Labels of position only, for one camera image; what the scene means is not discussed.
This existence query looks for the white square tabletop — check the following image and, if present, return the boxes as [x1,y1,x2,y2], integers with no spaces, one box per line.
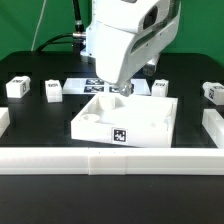
[71,93,178,148]

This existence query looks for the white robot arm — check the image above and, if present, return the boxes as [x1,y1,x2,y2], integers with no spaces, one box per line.
[81,0,181,96]

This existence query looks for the white cable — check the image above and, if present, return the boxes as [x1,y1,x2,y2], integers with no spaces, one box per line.
[30,0,48,52]

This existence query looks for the white left fence piece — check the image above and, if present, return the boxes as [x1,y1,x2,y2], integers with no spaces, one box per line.
[0,107,10,137]

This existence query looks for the white right fence piece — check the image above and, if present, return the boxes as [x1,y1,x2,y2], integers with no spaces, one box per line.
[202,109,224,149]

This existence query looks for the white marker base plate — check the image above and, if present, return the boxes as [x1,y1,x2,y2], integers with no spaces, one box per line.
[63,78,151,95]

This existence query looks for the black cables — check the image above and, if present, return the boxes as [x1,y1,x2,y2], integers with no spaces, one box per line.
[35,0,88,54]

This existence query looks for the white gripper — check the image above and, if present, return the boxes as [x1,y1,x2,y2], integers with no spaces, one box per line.
[93,6,180,97]

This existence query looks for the white front fence rail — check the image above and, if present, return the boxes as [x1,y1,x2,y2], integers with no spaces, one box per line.
[0,147,224,175]

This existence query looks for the white fence piece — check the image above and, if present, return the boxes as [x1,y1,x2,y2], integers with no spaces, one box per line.
[0,107,10,137]
[202,109,224,149]

